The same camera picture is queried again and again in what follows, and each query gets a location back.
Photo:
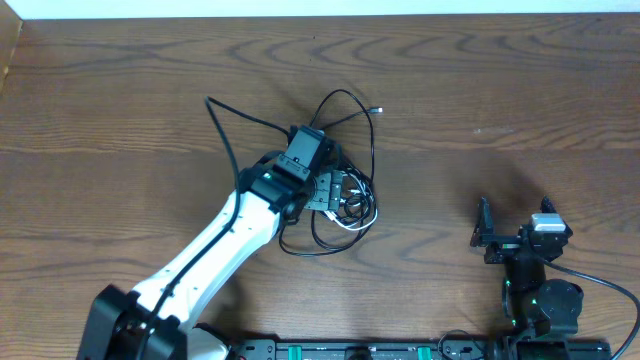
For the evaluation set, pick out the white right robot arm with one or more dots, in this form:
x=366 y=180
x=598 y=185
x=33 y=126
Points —
x=544 y=312

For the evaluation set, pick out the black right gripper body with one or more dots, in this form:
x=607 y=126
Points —
x=507 y=240

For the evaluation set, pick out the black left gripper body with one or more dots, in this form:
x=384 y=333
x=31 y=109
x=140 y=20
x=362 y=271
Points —
x=325 y=193

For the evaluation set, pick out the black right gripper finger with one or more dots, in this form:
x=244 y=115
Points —
x=484 y=230
x=546 y=206

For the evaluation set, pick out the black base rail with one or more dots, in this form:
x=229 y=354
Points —
x=455 y=348

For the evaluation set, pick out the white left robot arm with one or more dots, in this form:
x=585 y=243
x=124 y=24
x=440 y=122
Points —
x=157 y=318

